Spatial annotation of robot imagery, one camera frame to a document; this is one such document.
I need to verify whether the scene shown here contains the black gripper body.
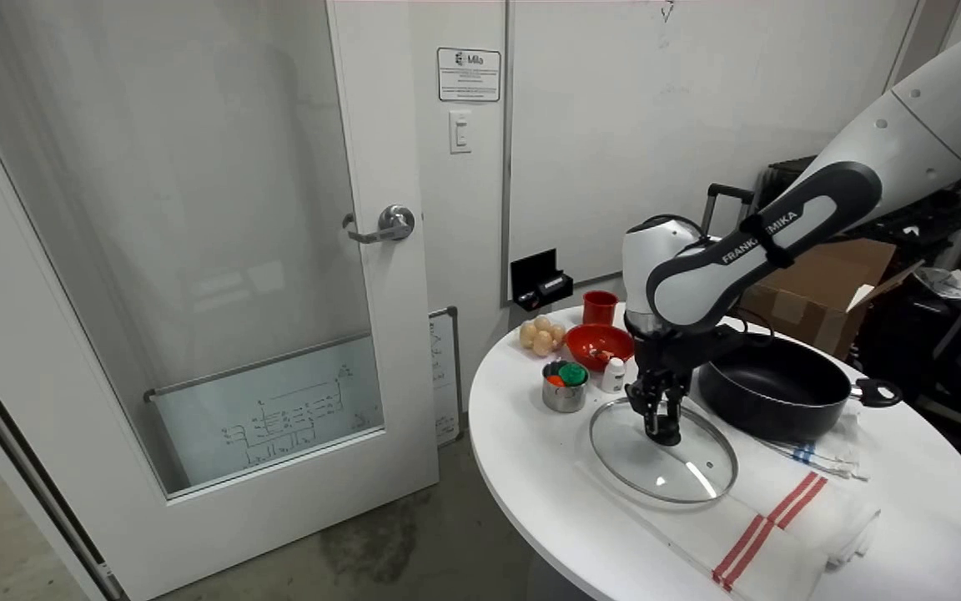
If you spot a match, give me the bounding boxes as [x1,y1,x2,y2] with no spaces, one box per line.
[627,328,742,410]

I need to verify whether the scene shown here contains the glass lid with black knob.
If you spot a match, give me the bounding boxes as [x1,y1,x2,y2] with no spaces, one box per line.
[592,400,739,505]

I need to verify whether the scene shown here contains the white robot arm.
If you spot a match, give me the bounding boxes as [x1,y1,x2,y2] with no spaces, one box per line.
[622,40,961,444]

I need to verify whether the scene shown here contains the black cooking pot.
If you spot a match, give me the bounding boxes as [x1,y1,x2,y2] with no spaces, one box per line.
[697,335,900,444]

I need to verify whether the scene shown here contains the red bowl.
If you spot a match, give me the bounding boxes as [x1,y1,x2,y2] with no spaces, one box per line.
[563,325,633,371]

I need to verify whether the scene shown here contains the red mug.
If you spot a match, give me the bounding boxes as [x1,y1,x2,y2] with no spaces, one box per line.
[584,289,618,325]

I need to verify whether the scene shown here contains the small metal cup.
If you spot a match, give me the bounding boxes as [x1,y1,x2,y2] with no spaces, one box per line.
[542,359,589,414]

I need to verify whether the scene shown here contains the bread rolls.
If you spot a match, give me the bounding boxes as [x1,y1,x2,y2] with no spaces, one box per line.
[517,316,563,358]

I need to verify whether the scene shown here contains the red striped white towel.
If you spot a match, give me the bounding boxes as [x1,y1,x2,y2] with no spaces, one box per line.
[658,453,880,601]

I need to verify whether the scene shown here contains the open black case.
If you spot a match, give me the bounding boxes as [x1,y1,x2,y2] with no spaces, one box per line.
[510,250,573,309]

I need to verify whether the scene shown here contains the cardboard box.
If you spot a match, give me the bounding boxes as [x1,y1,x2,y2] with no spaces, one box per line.
[739,238,896,358]

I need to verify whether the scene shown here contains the blue striped white towel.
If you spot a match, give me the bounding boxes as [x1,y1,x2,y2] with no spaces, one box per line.
[778,410,869,482]

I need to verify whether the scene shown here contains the silver door handle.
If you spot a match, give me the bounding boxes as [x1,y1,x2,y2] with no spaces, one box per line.
[341,207,415,242]

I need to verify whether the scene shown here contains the wall light switch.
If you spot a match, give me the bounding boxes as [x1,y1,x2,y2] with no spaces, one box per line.
[446,109,473,152]

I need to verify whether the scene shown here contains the wall sign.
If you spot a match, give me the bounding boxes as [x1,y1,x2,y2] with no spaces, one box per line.
[438,46,501,104]

